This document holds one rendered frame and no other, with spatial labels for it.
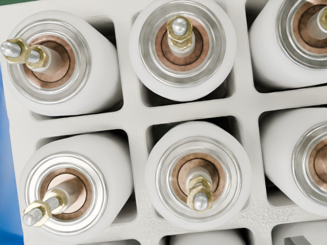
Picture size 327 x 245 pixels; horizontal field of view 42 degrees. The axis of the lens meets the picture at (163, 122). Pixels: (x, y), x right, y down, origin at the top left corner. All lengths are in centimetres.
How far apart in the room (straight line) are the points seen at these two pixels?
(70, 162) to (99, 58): 10
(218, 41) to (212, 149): 9
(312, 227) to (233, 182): 12
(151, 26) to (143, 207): 19
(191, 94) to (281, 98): 11
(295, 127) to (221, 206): 9
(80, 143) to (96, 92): 5
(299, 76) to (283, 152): 7
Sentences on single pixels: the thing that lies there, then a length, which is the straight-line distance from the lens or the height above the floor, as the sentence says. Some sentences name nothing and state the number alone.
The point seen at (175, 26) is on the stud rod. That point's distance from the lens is 29.
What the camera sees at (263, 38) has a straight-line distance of 39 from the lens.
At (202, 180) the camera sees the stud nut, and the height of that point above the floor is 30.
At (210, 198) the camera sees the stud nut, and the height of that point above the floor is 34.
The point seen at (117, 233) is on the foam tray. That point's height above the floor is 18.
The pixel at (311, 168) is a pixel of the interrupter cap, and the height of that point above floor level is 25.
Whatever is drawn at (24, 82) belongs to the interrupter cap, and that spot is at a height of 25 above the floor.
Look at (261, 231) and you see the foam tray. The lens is 47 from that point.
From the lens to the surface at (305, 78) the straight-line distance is 39.
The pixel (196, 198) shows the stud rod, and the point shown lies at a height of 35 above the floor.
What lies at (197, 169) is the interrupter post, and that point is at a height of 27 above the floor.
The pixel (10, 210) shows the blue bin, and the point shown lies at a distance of 69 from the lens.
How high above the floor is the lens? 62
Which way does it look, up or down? 86 degrees down
